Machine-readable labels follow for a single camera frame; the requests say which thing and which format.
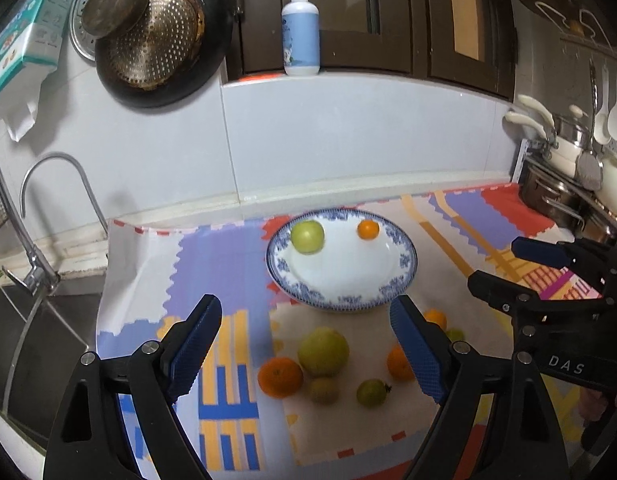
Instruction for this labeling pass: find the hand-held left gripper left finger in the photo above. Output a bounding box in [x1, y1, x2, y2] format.
[42, 294, 223, 480]

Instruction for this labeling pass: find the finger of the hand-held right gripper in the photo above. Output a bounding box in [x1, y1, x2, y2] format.
[512, 237, 614, 281]
[467, 271, 607, 321]

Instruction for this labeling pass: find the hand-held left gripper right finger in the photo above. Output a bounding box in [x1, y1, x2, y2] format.
[389, 295, 572, 480]

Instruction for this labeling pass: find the small olive-green fruit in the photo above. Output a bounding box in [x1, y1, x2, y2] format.
[357, 379, 392, 407]

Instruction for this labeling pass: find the large orange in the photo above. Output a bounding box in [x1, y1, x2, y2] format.
[258, 357, 304, 400]

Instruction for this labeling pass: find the large yellow-green pear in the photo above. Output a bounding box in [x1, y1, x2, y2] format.
[297, 326, 350, 378]

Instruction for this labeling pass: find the brown kiwi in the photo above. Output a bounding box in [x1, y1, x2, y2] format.
[308, 377, 339, 404]

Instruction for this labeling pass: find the blue patterned white plate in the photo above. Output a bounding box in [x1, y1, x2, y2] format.
[266, 208, 419, 313]

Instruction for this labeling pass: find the person's right hand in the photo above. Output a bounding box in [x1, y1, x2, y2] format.
[579, 389, 612, 423]

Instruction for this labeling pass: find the stainless steel pot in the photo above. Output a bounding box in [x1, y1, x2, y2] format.
[519, 165, 587, 228]
[581, 200, 617, 248]

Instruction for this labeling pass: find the colourful printed table cloth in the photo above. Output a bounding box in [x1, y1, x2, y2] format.
[96, 182, 609, 480]

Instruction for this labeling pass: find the glass pot lid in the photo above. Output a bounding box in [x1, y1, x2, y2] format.
[556, 105, 595, 152]

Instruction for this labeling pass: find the white saucepan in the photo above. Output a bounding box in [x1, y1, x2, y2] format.
[516, 94, 597, 161]
[505, 111, 592, 177]

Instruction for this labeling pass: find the stainless steel sink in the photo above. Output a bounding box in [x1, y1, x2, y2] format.
[0, 285, 102, 446]

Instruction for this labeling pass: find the green apple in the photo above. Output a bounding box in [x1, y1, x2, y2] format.
[290, 220, 325, 255]

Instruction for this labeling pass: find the chrome kitchen faucet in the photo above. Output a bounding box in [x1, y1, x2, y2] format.
[1, 152, 109, 306]

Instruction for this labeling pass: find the black frying pan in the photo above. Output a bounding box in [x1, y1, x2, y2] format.
[96, 0, 229, 108]

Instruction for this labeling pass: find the copper perforated colander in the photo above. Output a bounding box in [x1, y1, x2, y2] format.
[101, 0, 205, 92]

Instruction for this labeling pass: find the white blue pump bottle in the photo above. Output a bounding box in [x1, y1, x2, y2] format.
[281, 0, 322, 77]

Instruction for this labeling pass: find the teal white tissue package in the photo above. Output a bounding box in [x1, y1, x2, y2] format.
[0, 0, 74, 106]

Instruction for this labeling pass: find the white wire lid rack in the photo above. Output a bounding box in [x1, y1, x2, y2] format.
[536, 1, 614, 53]

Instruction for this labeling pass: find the dark wooden window frame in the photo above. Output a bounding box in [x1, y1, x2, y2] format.
[226, 0, 517, 101]

